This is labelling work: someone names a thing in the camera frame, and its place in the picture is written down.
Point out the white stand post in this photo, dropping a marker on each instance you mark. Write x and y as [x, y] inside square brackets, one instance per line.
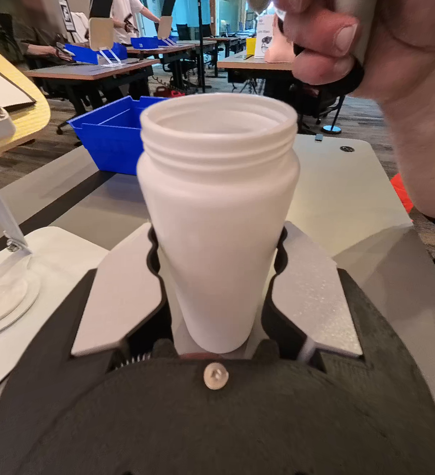
[2, 211]

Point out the yellow bin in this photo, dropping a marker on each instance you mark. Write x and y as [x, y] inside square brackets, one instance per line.
[251, 47]

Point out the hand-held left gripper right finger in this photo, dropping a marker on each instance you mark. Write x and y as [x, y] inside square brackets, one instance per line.
[314, 297]

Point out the small blue plastic bin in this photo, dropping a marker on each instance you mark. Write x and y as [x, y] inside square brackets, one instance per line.
[82, 54]
[147, 42]

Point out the wooden display board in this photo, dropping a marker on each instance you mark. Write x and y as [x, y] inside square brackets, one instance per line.
[36, 119]

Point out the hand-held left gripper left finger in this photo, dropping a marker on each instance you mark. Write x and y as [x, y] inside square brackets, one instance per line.
[121, 304]

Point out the orange traffic cone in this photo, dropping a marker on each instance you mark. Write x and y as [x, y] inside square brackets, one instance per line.
[401, 191]

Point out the clear round stand foot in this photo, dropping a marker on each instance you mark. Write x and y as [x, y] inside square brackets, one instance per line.
[6, 297]

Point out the black round base pole stand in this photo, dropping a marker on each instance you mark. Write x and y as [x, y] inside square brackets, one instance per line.
[332, 128]

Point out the white bottle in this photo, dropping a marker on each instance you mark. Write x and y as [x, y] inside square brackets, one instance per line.
[217, 223]

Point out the printed paper sheet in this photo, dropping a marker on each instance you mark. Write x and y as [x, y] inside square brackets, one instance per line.
[2, 85]

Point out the person's right hand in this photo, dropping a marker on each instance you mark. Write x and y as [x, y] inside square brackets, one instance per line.
[410, 44]

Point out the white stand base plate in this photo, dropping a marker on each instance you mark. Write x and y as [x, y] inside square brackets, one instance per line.
[61, 252]

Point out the wooden top desk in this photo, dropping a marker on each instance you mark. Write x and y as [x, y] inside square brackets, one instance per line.
[251, 63]
[91, 72]

